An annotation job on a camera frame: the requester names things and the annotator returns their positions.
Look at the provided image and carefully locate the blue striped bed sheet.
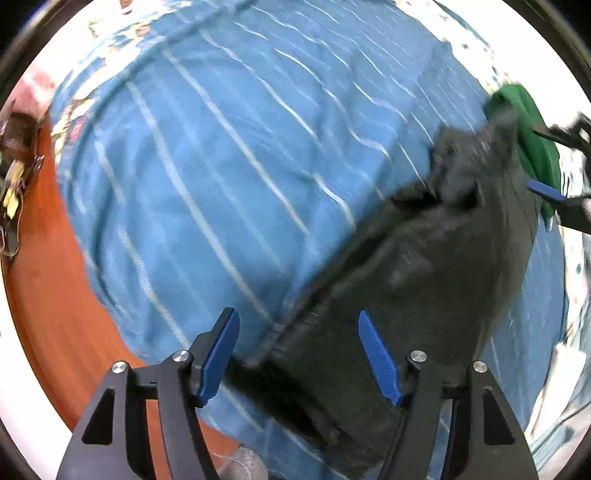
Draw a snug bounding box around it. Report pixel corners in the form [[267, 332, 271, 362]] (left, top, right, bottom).
[[48, 0, 569, 480]]

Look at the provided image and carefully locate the black garment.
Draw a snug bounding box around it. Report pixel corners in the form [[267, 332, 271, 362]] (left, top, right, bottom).
[[226, 107, 540, 477]]

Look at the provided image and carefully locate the grey shoe toe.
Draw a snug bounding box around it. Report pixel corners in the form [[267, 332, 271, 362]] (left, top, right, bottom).
[[217, 445, 270, 480]]

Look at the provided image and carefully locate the green folded garment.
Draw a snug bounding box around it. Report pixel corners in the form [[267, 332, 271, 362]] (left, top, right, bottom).
[[484, 83, 561, 228]]

